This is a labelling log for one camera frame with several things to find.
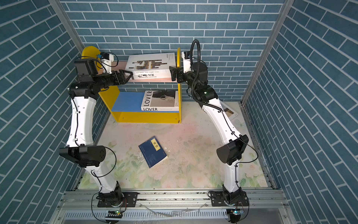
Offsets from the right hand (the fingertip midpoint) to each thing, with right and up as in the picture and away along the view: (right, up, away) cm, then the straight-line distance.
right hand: (176, 63), depth 70 cm
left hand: (-25, -5, +1) cm, 25 cm away
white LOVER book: (-13, -16, +26) cm, 34 cm away
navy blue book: (-17, -51, +21) cm, 58 cm away
